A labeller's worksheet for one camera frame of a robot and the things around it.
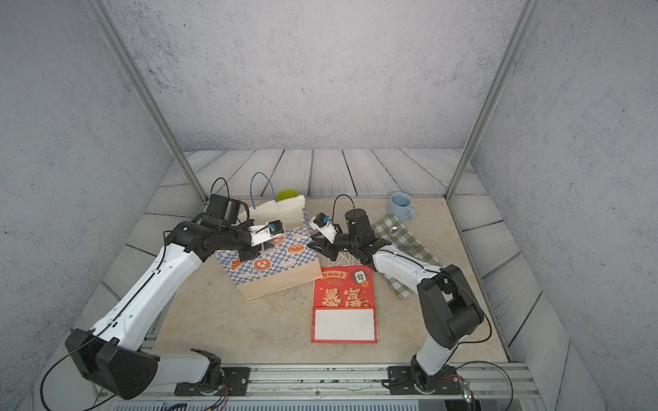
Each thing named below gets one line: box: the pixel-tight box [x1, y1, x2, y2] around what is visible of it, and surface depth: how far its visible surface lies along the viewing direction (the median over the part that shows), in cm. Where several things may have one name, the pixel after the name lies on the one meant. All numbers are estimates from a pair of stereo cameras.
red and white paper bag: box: [311, 265, 378, 345], surface depth 88 cm
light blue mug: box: [387, 191, 416, 222], surface depth 112 cm
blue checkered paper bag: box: [215, 172, 324, 301], surface depth 84 cm
